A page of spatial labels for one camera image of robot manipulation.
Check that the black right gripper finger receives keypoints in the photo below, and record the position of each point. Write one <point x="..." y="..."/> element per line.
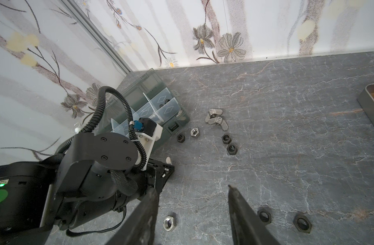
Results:
<point x="246" y="227"/>

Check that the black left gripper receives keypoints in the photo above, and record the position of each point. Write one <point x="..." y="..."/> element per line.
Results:
<point x="139" y="228"/>

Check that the steel wing nut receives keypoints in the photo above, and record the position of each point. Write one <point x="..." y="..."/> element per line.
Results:
<point x="215" y="117"/>

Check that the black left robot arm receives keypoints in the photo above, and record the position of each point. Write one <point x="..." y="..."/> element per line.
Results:
<point x="96" y="175"/>

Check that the steel hex nut front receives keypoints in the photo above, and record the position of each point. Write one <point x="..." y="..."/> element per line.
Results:
<point x="169" y="223"/>

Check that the black nut pair right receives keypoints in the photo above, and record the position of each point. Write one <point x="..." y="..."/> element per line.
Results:
<point x="298" y="221"/>

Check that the black nut pair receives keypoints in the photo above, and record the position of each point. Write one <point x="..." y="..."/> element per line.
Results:
<point x="298" y="221"/>
<point x="231" y="148"/>

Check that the black nut pair left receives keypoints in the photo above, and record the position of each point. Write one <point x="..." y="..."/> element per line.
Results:
<point x="231" y="148"/>

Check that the black hex nut near box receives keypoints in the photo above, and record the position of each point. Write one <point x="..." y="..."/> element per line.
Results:
<point x="181" y="138"/>

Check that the steel hex nut near box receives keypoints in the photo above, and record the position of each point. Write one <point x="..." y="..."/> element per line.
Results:
<point x="195" y="132"/>

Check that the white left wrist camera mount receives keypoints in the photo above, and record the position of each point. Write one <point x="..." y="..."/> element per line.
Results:
<point x="148" y="132"/>

